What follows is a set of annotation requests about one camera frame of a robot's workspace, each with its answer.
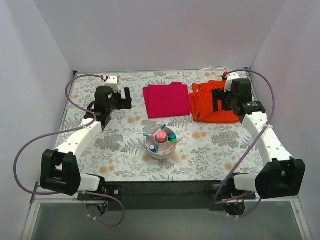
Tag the orange folded cloth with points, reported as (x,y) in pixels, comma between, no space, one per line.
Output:
(201,104)

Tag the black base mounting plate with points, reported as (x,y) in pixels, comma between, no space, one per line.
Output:
(169,195)

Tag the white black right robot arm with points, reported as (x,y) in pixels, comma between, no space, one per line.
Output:
(281,175)

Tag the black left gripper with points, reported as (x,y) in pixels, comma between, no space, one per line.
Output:
(122,100)

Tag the pink cap marker bottle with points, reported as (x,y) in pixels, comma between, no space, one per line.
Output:
(161,137)

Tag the orange thin pen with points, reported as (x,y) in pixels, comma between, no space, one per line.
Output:
(171,147)

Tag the white round divided organizer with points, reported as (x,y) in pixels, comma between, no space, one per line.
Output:
(160,147)

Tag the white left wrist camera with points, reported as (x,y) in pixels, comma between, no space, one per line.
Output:
(112,82)

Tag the aluminium table frame rail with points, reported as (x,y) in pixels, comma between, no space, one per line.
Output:
(142,147)

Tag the blue cap grey glue stick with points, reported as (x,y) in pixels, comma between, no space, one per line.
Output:
(152,148)

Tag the magenta folded cloth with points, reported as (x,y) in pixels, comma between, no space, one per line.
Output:
(166,100)

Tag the green cap black highlighter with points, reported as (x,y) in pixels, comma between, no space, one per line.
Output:
(173,140)

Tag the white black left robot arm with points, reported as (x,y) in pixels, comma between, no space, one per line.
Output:
(59,167)

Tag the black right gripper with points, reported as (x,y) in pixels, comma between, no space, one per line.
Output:
(219,100)

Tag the blue cap black highlighter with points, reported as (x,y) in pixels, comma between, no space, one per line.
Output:
(171,136)

